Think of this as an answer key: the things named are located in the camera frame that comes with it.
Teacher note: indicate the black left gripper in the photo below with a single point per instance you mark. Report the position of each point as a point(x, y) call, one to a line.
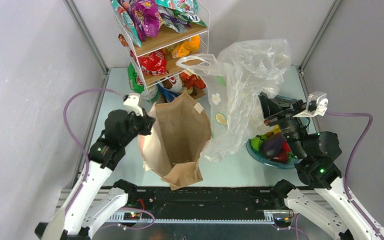
point(147, 121)

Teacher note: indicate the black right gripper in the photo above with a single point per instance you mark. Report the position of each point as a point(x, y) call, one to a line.
point(270, 108)

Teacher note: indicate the brown burlap tote bag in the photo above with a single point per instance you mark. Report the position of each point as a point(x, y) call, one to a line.
point(178, 136)

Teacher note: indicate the translucent plastic grocery bag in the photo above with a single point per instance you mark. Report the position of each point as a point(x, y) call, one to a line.
point(234, 79)

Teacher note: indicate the orange yellow snack bag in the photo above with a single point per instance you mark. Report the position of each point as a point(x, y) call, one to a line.
point(183, 48)

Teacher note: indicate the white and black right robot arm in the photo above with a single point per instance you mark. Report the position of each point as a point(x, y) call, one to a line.
point(316, 153)

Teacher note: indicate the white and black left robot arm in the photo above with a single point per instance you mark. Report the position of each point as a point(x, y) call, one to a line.
point(76, 219)

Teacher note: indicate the green toy ball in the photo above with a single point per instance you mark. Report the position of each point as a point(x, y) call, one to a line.
point(257, 141)

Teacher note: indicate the dark purple toy eggplant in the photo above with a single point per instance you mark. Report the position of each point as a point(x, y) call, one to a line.
point(272, 146)

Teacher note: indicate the blue snack bag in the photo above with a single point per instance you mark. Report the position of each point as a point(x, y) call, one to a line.
point(168, 95)

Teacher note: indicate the teal plastic tub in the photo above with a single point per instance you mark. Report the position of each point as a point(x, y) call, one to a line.
point(271, 162)

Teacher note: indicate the dark red toy apple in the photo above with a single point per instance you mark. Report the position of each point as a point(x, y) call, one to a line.
point(282, 157)

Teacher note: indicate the white red chips bag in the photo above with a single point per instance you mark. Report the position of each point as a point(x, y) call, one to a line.
point(173, 84)

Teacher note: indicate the red snack bag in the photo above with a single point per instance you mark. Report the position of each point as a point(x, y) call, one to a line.
point(153, 64)

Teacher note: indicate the purple snack bag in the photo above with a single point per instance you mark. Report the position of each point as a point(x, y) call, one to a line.
point(148, 17)

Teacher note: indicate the teal snack bag left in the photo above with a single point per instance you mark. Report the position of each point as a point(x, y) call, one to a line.
point(122, 12)

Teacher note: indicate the green white snack bag top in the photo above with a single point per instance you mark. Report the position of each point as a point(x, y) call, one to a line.
point(178, 15)

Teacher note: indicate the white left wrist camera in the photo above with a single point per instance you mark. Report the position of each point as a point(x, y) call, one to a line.
point(131, 103)

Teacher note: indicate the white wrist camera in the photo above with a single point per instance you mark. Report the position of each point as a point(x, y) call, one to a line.
point(316, 105)
point(131, 103)

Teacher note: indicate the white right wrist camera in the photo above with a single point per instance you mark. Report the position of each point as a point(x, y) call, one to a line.
point(316, 105)

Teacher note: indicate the white wire wooden shelf rack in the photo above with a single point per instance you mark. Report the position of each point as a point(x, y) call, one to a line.
point(166, 37)

